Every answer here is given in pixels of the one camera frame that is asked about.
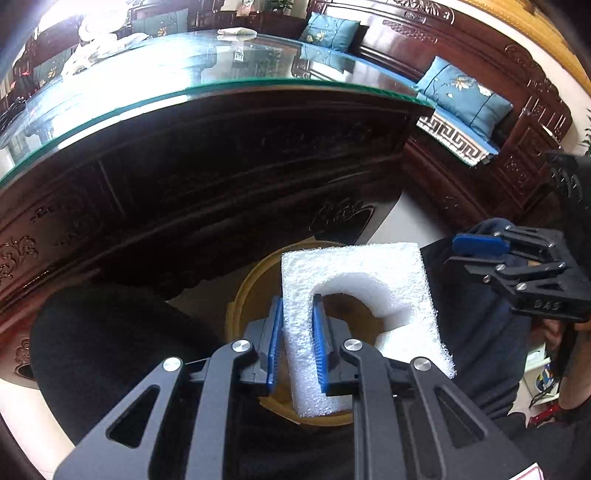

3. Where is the white foam block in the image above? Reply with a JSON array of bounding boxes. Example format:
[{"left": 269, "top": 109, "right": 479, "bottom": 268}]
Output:
[{"left": 280, "top": 242, "right": 457, "bottom": 418}]

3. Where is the right hand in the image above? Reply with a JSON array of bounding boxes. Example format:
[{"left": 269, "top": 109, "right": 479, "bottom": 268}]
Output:
[{"left": 542, "top": 319, "right": 591, "bottom": 410}]

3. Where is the dark wooden side sofa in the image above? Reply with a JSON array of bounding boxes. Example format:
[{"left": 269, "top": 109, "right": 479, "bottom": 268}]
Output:
[{"left": 307, "top": 1, "right": 572, "bottom": 228}]

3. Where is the blue cushion near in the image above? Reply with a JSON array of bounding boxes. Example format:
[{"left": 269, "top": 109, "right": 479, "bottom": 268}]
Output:
[{"left": 415, "top": 56, "right": 514, "bottom": 141}]

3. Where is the blue cushion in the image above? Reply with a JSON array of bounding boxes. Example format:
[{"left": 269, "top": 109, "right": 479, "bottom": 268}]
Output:
[
  {"left": 298, "top": 12, "right": 360, "bottom": 52},
  {"left": 415, "top": 56, "right": 514, "bottom": 141}
]

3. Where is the gold framed landscape painting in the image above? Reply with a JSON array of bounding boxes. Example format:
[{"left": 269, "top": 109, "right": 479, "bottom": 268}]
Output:
[{"left": 466, "top": 0, "right": 590, "bottom": 94}]

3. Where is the blue cushion far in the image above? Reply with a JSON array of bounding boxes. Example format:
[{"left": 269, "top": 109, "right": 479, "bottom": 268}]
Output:
[{"left": 298, "top": 12, "right": 360, "bottom": 52}]

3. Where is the clear plastic bag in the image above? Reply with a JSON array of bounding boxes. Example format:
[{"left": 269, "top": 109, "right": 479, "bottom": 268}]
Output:
[{"left": 217, "top": 27, "right": 257, "bottom": 38}]

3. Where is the crumpled white plastic bag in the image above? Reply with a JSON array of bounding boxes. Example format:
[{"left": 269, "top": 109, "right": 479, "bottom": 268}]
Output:
[{"left": 61, "top": 42, "right": 109, "bottom": 77}]

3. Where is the teal cushion far sofa left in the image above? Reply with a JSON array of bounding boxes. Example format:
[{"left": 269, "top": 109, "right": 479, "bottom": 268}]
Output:
[{"left": 131, "top": 9, "right": 188, "bottom": 37}]

